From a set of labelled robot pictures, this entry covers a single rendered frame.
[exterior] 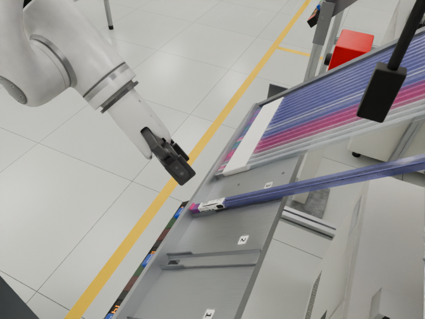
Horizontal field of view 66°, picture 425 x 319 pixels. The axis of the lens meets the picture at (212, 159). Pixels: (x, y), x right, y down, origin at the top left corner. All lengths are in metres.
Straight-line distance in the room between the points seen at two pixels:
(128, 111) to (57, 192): 1.24
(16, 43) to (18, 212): 1.30
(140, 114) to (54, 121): 1.64
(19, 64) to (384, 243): 0.72
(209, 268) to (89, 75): 0.31
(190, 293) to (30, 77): 0.34
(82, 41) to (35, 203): 1.26
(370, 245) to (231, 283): 0.42
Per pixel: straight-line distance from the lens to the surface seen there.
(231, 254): 0.46
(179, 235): 0.58
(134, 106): 0.50
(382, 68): 0.28
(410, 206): 0.90
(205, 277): 0.47
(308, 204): 1.60
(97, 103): 0.52
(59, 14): 0.52
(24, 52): 0.46
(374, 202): 0.86
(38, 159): 1.90
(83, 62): 0.50
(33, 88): 0.48
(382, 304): 0.67
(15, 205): 1.73
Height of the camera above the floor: 1.22
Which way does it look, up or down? 45 degrees down
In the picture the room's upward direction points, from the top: 3 degrees clockwise
